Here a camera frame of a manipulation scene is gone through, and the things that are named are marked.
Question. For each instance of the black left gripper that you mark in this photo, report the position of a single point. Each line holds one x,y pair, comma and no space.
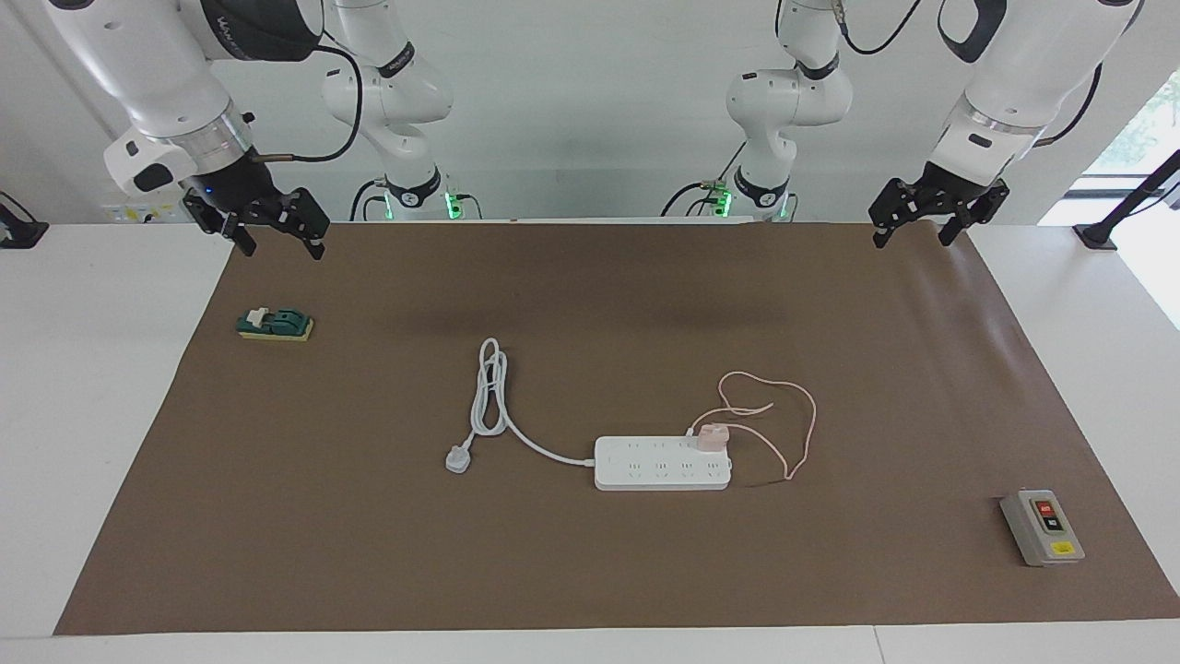
949,189

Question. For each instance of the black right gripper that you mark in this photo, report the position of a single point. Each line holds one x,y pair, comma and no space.
241,189

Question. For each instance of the pink charger adapter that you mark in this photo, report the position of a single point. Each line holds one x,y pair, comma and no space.
712,437

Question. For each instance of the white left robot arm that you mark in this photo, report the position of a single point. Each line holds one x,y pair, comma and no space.
784,101

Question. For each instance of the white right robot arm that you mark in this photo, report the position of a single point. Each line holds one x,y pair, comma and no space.
157,74

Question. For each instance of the white power strip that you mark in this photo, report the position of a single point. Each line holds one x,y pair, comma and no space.
645,466

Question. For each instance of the black angled stand with clamp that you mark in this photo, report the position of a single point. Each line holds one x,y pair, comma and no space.
1097,235

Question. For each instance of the bright window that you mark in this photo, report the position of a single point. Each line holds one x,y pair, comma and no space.
1148,129

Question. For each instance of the brown table mat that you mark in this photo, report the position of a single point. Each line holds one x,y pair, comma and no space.
645,572

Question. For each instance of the green knife switch yellow base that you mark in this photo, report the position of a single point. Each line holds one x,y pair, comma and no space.
281,323

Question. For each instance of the white wall socket box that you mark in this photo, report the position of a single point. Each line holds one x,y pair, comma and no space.
138,214

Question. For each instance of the black table clamp mount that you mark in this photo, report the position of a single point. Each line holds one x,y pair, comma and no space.
23,235

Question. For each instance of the grey push button switch box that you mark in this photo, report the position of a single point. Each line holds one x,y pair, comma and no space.
1046,530

